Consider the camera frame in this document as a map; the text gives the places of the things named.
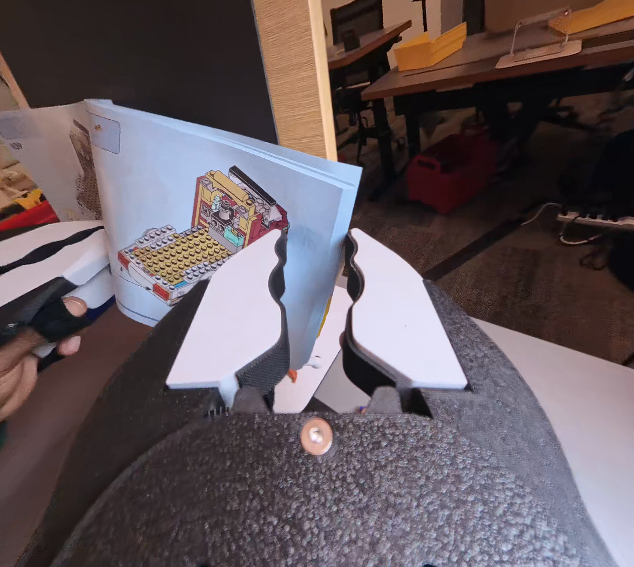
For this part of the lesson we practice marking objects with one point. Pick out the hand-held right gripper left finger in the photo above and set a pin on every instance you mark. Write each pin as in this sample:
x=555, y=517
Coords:
x=233, y=324

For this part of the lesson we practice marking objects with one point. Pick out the wooden office desk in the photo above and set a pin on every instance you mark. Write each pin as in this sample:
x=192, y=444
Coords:
x=366, y=44
x=470, y=71

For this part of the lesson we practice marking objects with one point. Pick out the red storage bin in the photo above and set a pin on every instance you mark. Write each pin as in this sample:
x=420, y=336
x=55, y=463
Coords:
x=29, y=217

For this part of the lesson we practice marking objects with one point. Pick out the white power strip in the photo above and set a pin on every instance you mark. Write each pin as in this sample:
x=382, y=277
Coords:
x=594, y=219

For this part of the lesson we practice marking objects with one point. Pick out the red floor bin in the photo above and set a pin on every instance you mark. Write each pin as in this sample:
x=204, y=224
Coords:
x=450, y=175

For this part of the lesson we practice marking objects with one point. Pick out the small black desk device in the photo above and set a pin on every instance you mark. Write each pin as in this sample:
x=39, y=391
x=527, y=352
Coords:
x=351, y=40

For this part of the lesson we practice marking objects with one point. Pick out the yellow storage bin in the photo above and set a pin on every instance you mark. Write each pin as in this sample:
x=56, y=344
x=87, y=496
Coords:
x=599, y=12
x=431, y=49

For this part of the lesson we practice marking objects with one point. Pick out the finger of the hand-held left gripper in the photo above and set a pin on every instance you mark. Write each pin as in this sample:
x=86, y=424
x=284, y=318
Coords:
x=44, y=274
x=39, y=240

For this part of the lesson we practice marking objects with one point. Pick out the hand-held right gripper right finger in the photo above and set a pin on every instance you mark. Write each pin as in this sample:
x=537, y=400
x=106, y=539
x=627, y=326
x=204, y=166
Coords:
x=401, y=324

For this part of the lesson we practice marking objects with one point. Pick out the building instruction booklet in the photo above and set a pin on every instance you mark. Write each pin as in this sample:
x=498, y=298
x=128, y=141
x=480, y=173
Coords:
x=163, y=170

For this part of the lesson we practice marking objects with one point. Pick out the black office chair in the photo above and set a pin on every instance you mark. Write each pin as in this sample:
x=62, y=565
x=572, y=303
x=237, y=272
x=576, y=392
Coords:
x=356, y=14

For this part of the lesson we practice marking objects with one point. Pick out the person's left hand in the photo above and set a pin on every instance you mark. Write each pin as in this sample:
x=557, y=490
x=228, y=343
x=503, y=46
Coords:
x=15, y=373

